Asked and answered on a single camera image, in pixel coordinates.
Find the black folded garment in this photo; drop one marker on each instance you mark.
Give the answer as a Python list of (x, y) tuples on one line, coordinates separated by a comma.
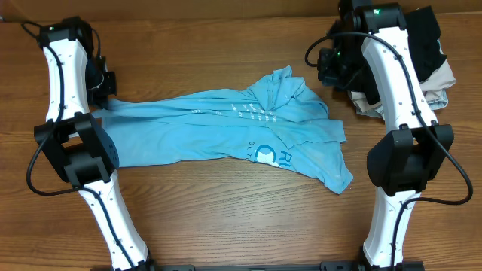
[(425, 45)]

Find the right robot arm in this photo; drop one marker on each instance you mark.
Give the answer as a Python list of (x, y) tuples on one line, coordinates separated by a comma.
[(371, 51)]

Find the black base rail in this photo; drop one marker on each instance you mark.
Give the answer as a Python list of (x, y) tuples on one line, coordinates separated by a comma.
[(260, 268)]

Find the beige folded garment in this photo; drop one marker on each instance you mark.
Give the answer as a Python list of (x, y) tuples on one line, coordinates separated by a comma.
[(441, 78)]

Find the light blue printed t-shirt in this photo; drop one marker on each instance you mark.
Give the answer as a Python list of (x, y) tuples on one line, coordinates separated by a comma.
[(278, 121)]

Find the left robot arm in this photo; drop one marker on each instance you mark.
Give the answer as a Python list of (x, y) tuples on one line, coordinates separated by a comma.
[(80, 151)]

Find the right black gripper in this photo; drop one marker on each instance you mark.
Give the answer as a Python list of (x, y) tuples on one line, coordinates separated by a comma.
[(331, 77)]

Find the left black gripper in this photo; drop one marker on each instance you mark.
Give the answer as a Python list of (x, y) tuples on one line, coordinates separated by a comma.
[(106, 92)]

